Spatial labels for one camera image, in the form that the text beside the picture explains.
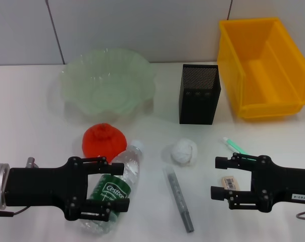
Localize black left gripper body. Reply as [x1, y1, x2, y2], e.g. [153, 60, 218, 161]
[5, 156, 89, 221]

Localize green white pen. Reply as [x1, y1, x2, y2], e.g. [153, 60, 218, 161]
[222, 137, 258, 162]

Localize white paper ball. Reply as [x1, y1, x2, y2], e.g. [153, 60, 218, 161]
[170, 138, 198, 167]

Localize clear green-label water bottle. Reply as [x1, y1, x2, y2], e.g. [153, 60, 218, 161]
[80, 140, 145, 235]

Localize orange fruit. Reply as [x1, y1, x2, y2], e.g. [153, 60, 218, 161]
[81, 123, 128, 164]

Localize yellow plastic bin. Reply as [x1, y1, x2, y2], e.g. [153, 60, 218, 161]
[217, 17, 305, 122]

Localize pale green wavy fruit bowl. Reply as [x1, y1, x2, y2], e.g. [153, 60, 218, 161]
[60, 47, 158, 122]

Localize black mesh pen holder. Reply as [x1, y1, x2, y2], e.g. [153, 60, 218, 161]
[179, 64, 222, 125]

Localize grey marker pen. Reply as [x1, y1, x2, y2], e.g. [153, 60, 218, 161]
[163, 166, 195, 233]

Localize beige barcode eraser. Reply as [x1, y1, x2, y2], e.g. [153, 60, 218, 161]
[221, 176, 240, 190]

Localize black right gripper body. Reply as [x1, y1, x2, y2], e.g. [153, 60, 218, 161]
[252, 155, 305, 213]

